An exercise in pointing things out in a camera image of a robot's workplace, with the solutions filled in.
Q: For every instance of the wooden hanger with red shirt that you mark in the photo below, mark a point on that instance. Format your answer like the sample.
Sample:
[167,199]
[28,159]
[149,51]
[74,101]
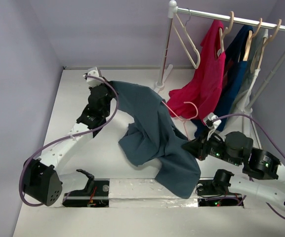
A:
[223,33]

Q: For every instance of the white clothes rack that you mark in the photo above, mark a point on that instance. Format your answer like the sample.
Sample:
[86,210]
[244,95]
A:
[229,119]

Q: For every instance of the cream plastic hanger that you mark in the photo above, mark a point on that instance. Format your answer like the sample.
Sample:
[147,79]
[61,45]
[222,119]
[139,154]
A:
[188,40]

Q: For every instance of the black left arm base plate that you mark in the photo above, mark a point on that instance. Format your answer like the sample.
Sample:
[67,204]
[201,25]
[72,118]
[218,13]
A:
[94,194]

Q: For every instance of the wooden hanger with grey shirt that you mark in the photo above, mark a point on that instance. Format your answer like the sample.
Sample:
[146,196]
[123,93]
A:
[257,59]

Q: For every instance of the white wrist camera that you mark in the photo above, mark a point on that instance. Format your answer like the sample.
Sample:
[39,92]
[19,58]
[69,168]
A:
[211,121]
[93,77]

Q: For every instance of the navy blue t-shirt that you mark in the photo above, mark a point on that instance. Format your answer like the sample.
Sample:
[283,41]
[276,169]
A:
[234,70]

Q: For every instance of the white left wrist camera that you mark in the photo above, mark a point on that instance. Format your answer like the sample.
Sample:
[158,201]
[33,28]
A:
[93,77]

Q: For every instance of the teal blue t-shirt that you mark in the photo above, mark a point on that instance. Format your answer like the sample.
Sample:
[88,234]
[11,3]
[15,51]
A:
[154,135]

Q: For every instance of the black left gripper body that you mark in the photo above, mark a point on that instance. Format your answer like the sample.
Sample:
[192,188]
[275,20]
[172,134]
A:
[111,95]

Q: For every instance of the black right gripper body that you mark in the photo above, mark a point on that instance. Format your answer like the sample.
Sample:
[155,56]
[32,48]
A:
[199,147]

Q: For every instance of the pink wire hanger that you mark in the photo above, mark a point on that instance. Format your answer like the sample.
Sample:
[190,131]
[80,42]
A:
[183,119]

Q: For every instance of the magenta red t-shirt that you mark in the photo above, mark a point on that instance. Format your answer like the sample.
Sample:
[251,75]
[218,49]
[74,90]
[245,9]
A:
[205,88]

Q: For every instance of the pale grey-green t-shirt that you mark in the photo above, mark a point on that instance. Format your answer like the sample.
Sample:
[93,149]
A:
[249,79]

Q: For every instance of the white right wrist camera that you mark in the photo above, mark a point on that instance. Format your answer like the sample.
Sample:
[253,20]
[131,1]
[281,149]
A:
[211,121]

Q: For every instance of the wooden hanger with navy shirt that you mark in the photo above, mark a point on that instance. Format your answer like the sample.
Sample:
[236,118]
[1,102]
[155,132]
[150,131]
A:
[249,40]

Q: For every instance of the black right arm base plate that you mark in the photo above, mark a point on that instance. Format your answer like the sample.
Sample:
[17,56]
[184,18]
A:
[211,196]

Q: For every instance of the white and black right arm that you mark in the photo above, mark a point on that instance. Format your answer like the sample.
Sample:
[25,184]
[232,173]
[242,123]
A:
[265,171]

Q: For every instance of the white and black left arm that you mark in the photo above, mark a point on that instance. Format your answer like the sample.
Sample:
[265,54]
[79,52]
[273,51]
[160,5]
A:
[39,182]

